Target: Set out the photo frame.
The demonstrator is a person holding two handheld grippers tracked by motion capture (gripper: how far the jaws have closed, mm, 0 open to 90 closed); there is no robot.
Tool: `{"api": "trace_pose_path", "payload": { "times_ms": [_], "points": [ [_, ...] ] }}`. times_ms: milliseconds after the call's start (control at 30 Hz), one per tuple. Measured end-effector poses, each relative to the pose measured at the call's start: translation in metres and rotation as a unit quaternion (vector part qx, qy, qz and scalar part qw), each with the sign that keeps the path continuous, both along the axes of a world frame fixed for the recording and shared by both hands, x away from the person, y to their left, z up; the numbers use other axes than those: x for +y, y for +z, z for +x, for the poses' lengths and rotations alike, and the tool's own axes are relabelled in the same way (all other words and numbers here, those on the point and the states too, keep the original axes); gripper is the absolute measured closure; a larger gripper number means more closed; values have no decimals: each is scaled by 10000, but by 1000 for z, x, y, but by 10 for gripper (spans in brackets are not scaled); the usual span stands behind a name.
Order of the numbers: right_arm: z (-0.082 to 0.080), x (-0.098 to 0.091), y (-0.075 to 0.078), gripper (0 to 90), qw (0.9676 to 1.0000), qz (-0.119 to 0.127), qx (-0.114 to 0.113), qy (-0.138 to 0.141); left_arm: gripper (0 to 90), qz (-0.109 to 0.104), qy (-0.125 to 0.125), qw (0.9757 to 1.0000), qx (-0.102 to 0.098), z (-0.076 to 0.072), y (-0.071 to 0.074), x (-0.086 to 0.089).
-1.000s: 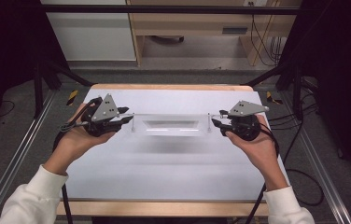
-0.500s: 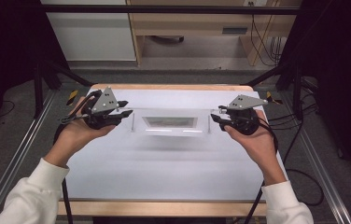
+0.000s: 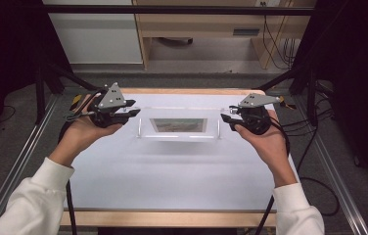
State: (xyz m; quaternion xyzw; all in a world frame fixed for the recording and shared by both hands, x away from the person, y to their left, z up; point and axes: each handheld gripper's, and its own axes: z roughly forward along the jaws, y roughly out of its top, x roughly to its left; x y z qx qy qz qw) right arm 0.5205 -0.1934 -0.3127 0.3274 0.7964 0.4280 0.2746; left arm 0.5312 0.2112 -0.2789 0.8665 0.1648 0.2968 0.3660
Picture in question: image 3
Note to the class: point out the photo card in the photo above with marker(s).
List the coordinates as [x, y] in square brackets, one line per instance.
[178, 125]

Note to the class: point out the black stand strut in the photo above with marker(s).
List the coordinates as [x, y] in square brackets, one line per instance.
[40, 94]
[312, 98]

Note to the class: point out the person's right hand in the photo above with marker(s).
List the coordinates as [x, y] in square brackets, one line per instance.
[270, 147]

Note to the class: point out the black curtain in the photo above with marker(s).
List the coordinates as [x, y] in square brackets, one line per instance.
[6, 49]
[358, 81]

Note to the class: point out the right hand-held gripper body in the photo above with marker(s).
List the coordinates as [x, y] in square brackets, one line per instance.
[253, 117]

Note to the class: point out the aluminium rail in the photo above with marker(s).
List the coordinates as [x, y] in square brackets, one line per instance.
[19, 169]
[332, 169]

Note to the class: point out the wooden table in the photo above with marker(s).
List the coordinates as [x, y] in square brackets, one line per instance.
[172, 219]

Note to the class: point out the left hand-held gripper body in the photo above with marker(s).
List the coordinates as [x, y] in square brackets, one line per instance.
[110, 98]

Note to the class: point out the black crossbar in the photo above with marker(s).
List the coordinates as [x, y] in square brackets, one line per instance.
[172, 9]

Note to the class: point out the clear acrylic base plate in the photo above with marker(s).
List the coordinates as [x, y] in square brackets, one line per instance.
[178, 135]

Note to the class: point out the white cabinet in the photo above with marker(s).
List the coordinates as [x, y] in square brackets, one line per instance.
[97, 39]

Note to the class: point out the wooden desk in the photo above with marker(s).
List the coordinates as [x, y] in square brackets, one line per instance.
[205, 23]

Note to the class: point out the person's left hand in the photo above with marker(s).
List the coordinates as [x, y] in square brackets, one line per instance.
[77, 137]

